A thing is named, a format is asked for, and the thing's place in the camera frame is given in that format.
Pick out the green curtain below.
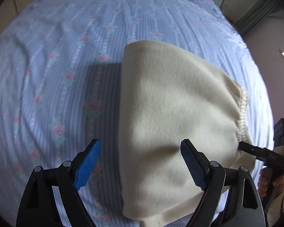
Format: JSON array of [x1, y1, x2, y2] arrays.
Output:
[[234, 0, 281, 36]]

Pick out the cream white pants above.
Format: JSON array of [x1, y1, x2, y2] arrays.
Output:
[[118, 40, 255, 226]]

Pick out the person's right hand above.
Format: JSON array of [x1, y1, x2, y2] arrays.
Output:
[[257, 168, 284, 198]]

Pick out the blue floral bed cover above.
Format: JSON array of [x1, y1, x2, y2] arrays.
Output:
[[0, 0, 273, 226]]

